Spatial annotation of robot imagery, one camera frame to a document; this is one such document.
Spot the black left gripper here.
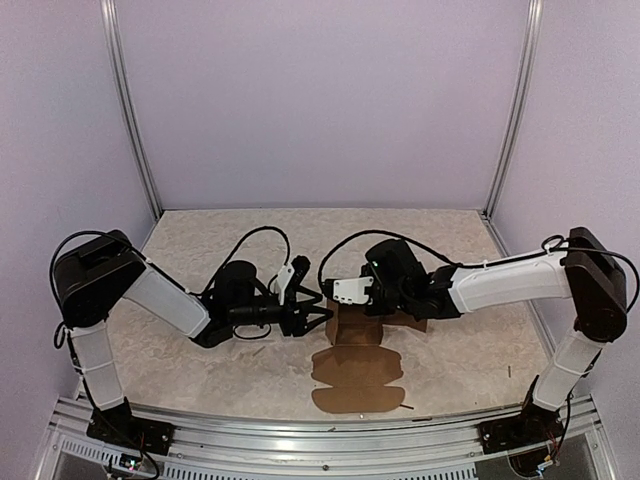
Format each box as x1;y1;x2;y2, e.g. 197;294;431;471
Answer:
231;287;334;337

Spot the brown cardboard box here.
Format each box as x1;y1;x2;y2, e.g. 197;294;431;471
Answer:
311;301;428;415

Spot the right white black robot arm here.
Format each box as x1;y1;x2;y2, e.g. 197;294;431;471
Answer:
364;227;631;454

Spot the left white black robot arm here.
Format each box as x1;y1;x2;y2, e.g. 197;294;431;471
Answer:
49;230;333;455

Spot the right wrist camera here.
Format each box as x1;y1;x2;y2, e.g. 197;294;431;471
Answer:
322;276;374;305

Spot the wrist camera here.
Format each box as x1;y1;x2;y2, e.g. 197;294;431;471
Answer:
322;276;374;305
273;255;311;306

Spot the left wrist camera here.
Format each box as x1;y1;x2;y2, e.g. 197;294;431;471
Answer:
273;255;311;306

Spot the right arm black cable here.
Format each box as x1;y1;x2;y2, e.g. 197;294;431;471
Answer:
317;230;464;291

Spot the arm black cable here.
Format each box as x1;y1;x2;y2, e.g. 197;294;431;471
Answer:
317;230;464;291
202;225;292;341

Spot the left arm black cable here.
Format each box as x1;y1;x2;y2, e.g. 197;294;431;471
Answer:
202;225;292;341

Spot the front aluminium frame rail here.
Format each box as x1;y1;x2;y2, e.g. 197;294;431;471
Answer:
27;395;622;479

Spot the right aluminium corner post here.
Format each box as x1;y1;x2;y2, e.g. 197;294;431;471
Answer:
482;0;544;223

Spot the aluminium corner post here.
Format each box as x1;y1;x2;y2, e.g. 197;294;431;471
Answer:
100;0;164;222
482;0;544;223

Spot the left aluminium corner post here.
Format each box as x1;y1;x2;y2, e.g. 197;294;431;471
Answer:
100;0;164;222

